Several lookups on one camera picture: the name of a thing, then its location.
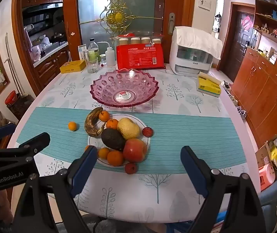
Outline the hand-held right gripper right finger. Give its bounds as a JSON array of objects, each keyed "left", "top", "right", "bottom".
[{"left": 180, "top": 146, "right": 267, "bottom": 233}]

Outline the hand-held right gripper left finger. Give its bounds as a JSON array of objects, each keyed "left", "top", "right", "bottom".
[{"left": 12, "top": 146, "right": 98, "bottom": 233}]

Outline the white round printed plate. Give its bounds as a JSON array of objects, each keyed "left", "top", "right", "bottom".
[{"left": 87, "top": 114, "right": 151, "bottom": 167}]

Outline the dark green avocado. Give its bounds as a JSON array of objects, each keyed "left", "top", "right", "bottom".
[{"left": 101, "top": 128, "right": 127, "bottom": 151}]

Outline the overripe brown banana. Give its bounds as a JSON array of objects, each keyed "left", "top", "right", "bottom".
[{"left": 84, "top": 107, "right": 106, "bottom": 138}]

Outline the red apple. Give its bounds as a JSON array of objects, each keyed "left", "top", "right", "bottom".
[{"left": 122, "top": 138, "right": 148, "bottom": 163}]

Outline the pink glass fruit bowl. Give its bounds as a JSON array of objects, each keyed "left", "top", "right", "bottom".
[{"left": 90, "top": 68, "right": 159, "bottom": 108}]

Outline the dark jar with red lid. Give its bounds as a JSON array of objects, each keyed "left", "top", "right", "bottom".
[{"left": 5, "top": 90, "right": 36, "bottom": 122}]

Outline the teal striped placemat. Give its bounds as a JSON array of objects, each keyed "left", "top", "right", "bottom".
[{"left": 16, "top": 107, "right": 247, "bottom": 174}]

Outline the cardboard box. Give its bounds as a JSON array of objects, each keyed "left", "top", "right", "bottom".
[{"left": 255, "top": 141, "right": 277, "bottom": 175}]

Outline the pink plastic container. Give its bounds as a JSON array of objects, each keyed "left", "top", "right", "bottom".
[{"left": 258, "top": 164, "right": 276, "bottom": 191}]

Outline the wooden kitchen base cabinet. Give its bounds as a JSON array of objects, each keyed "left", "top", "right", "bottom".
[{"left": 33, "top": 42, "right": 69, "bottom": 88}]

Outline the yellow flat box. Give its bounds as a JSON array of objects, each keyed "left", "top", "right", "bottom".
[{"left": 60, "top": 59, "right": 86, "bottom": 74}]

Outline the row of shoes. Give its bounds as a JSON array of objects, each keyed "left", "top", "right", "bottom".
[{"left": 222, "top": 80, "right": 247, "bottom": 119}]

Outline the blue grey chair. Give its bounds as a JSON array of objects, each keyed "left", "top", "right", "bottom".
[{"left": 260, "top": 167, "right": 277, "bottom": 233}]

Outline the yellow tissue pack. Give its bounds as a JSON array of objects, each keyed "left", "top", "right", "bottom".
[{"left": 197, "top": 72, "right": 222, "bottom": 98}]

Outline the white carton box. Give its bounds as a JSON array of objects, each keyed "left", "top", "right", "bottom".
[{"left": 78, "top": 44, "right": 89, "bottom": 61}]

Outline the clear bottle with black cap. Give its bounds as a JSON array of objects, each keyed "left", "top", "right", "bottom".
[{"left": 88, "top": 38, "right": 99, "bottom": 61}]

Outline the white countertop appliance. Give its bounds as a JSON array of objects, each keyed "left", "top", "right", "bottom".
[{"left": 169, "top": 26, "right": 214, "bottom": 75}]

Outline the wooden shelf cabinet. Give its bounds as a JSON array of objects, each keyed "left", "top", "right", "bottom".
[{"left": 231, "top": 0, "right": 277, "bottom": 148}]

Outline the white squeeze bottle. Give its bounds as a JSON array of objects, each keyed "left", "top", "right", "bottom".
[{"left": 97, "top": 41, "right": 116, "bottom": 66}]

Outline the red flat package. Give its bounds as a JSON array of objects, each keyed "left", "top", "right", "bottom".
[{"left": 116, "top": 44, "right": 166, "bottom": 70}]

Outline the dark wooden entrance door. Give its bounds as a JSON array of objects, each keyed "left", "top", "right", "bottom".
[{"left": 226, "top": 3, "right": 255, "bottom": 83}]

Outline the white cloth cover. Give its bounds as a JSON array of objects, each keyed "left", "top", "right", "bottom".
[{"left": 176, "top": 26, "right": 223, "bottom": 60}]

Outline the frosted glass sliding door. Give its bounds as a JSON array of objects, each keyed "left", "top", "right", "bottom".
[{"left": 77, "top": 0, "right": 167, "bottom": 61}]

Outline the gold door ornament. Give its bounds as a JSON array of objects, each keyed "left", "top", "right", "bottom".
[{"left": 99, "top": 0, "right": 163, "bottom": 31}]

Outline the red door decoration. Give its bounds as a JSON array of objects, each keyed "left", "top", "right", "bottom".
[{"left": 241, "top": 16, "right": 254, "bottom": 31}]

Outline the white wall pipe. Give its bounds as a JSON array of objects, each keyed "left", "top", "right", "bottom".
[{"left": 5, "top": 33, "right": 22, "bottom": 95}]

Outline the silver door handle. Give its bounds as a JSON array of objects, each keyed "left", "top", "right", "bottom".
[{"left": 169, "top": 13, "right": 176, "bottom": 35}]

